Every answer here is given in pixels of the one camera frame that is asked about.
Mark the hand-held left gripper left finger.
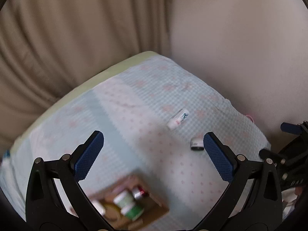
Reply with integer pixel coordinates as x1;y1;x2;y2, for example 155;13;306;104
25;130;113;231

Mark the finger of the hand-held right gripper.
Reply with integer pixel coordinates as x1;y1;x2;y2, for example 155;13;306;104
280;122;304;136
258;148;287;167

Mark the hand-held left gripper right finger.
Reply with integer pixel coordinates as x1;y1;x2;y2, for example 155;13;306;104
192;131;282;231

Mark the white bottle green band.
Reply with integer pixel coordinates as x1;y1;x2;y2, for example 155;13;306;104
113;190;135;208

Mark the clear yellowish tape roll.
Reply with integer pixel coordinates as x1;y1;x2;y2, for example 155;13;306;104
102;201;123;222

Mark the small white bottle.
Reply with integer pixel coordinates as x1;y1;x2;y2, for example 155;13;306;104
167;109;189;129

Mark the small red-capped bottle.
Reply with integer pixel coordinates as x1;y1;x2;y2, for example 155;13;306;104
132;187;148;201

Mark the white jar green label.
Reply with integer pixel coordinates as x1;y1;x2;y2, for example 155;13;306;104
121;203;145;222

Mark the cardboard box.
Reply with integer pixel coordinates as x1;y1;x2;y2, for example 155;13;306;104
70;174;169;231

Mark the white cloth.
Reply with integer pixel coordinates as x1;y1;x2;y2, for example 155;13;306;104
281;187;304;220

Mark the pale green mattress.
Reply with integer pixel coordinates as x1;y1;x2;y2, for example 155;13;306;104
11;51;159;147

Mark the beige curtain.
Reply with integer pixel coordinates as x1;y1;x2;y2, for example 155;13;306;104
0;0;172;147

